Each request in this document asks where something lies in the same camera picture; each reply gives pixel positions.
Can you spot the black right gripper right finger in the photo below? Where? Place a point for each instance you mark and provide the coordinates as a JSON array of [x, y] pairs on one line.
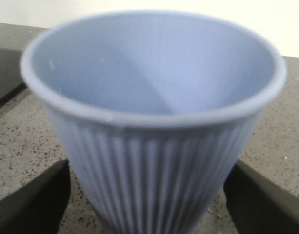
[[259, 206]]

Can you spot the black glass gas stove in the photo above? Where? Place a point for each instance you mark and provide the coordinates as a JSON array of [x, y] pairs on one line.
[[11, 82]]

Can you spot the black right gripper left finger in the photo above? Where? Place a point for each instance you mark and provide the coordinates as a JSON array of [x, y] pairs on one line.
[[38, 207]]

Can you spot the light blue ribbed cup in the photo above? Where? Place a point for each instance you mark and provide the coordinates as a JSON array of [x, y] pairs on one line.
[[153, 109]]

